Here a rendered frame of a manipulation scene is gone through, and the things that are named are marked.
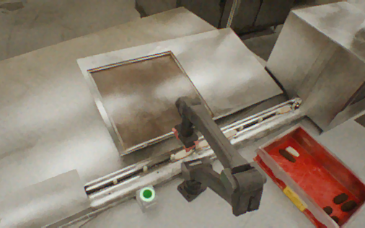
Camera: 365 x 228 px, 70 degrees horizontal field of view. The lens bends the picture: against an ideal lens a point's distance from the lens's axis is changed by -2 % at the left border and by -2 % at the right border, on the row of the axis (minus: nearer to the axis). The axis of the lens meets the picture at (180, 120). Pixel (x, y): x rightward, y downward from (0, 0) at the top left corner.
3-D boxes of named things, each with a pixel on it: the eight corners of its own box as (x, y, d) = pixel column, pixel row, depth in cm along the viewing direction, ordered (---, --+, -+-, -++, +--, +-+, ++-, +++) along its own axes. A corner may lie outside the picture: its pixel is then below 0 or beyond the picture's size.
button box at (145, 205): (141, 217, 110) (141, 206, 101) (133, 201, 114) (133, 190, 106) (159, 208, 113) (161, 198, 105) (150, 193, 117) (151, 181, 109)
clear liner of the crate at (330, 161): (328, 243, 109) (342, 235, 101) (249, 158, 132) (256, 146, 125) (366, 203, 124) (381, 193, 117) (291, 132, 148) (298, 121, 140)
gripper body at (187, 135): (185, 123, 118) (188, 112, 112) (198, 140, 113) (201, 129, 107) (173, 128, 115) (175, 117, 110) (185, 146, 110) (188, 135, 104)
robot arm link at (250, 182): (239, 227, 71) (270, 216, 74) (234, 180, 68) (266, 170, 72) (182, 177, 112) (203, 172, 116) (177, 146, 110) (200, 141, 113)
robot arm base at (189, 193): (189, 203, 113) (208, 187, 119) (192, 194, 107) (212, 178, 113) (175, 188, 117) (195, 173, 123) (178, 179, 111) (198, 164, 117)
